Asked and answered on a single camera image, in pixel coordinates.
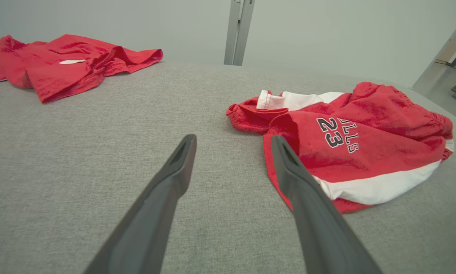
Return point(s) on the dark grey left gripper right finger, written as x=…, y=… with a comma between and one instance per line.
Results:
x=319, y=228

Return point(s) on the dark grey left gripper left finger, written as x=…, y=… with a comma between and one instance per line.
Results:
x=151, y=213

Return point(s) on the red white jersey number 23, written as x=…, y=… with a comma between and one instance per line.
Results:
x=384, y=160

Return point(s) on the red t-shirt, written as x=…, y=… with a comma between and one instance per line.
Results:
x=60, y=76

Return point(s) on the grey metal partition post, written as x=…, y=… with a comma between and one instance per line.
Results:
x=238, y=34

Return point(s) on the grey metal doorway frame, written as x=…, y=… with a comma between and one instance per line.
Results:
x=437, y=61

